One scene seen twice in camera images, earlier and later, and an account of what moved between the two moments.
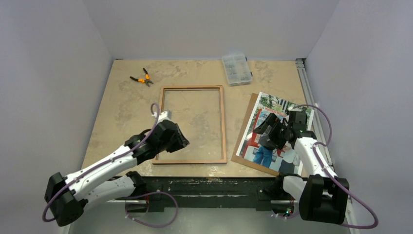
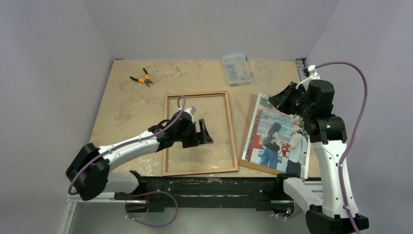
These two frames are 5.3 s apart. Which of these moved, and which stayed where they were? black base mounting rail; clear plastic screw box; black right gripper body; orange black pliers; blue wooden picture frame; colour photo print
Moved: blue wooden picture frame; black right gripper body
Stayed: clear plastic screw box; orange black pliers; black base mounting rail; colour photo print
